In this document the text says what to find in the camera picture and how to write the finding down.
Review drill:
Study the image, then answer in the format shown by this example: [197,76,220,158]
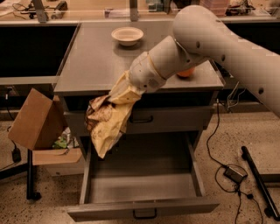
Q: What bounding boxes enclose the open grey middle drawer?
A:
[67,132,219,222]

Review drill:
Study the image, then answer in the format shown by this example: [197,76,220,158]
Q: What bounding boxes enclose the black stand leg left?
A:
[26,150,41,200]

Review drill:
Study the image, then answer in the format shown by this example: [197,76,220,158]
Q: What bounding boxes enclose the small black plug adapter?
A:
[12,148,21,163]

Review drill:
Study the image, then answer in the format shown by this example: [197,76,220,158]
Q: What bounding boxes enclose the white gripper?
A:
[108,52,166,104]

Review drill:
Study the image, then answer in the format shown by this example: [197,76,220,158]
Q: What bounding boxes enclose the black power cable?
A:
[206,99,265,224]

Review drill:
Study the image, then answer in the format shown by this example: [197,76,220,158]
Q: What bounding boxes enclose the green crumpled wrapper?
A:
[52,136,67,150]

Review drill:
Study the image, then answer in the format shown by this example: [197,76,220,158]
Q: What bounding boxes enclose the brown chip bag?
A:
[85,94,140,158]

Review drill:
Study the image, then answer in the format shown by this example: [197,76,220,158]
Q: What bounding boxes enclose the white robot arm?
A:
[109,5,280,116]

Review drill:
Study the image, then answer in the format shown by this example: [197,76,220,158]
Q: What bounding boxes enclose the white paper bowl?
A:
[111,27,144,46]

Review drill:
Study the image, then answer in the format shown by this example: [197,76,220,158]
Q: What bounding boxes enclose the closed grey top drawer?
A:
[63,106,214,138]

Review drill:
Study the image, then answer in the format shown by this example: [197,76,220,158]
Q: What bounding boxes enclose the grey drawer cabinet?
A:
[54,21,223,158]

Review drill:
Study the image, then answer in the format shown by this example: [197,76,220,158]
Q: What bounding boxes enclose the orange fruit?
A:
[177,67,195,78]

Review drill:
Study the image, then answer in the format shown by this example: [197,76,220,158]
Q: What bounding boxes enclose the pink plastic container stack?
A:
[199,0,229,17]

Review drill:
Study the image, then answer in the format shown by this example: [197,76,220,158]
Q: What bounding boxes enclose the brown cardboard box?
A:
[8,88,82,165]

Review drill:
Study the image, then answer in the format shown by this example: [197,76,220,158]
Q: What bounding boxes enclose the black metal floor bar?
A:
[241,146,280,221]

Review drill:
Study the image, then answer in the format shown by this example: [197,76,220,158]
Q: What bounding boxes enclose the black power adapter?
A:
[223,167,248,184]

